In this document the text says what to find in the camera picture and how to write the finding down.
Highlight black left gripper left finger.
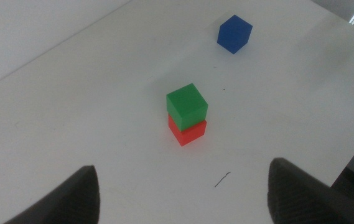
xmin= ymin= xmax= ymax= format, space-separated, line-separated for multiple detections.
xmin=4 ymin=165 xmax=101 ymax=224

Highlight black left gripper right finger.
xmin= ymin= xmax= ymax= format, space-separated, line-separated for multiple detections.
xmin=267 ymin=157 xmax=354 ymax=224

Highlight red cube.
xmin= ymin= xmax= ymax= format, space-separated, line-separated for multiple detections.
xmin=167 ymin=113 xmax=208 ymax=147

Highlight green cube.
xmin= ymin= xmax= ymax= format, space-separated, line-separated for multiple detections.
xmin=165 ymin=83 xmax=209 ymax=132

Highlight blue cube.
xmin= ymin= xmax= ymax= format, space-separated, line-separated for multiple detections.
xmin=217 ymin=14 xmax=254 ymax=55

